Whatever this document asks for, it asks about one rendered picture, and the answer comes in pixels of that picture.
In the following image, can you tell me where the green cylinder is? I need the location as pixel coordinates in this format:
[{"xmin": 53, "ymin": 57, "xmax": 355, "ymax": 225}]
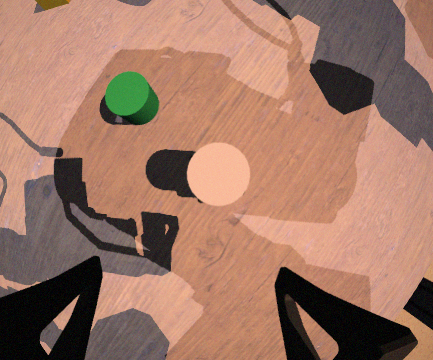
[{"xmin": 105, "ymin": 71, "xmax": 159, "ymax": 125}]

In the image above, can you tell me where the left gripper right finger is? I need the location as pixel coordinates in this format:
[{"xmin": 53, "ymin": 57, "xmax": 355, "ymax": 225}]
[{"xmin": 275, "ymin": 267, "xmax": 418, "ymax": 360}]

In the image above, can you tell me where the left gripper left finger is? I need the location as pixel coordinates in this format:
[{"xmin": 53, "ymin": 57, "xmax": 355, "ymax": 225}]
[{"xmin": 0, "ymin": 256, "xmax": 103, "ymax": 360}]

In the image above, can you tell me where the yellow block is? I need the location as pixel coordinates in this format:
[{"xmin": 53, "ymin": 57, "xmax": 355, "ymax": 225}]
[{"xmin": 35, "ymin": 0, "xmax": 70, "ymax": 10}]

